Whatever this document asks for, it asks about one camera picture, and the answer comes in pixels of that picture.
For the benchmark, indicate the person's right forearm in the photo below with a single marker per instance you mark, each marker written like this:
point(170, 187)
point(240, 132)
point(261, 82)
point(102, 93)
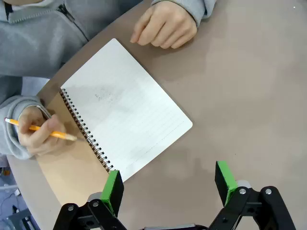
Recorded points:
point(9, 143)

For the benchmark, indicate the person's left forearm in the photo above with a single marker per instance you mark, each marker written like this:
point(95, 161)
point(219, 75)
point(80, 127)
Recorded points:
point(204, 7)

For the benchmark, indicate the person's right hand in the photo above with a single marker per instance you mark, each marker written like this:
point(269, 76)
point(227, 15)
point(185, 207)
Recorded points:
point(36, 141)

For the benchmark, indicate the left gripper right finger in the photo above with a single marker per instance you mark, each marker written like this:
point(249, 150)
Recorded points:
point(226, 184)

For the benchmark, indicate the person in grey hoodie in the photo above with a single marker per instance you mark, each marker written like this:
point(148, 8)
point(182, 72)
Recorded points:
point(36, 43)

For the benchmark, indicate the orange pencil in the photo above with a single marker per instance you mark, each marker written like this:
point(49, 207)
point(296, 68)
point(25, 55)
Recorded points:
point(60, 134)

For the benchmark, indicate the spiral notebook with brown cover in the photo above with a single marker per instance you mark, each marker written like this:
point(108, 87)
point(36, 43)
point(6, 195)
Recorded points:
point(124, 103)

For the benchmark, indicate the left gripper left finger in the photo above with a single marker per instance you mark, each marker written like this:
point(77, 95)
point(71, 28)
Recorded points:
point(112, 191)

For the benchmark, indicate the person's left hand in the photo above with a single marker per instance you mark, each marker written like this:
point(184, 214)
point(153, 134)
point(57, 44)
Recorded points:
point(168, 24)

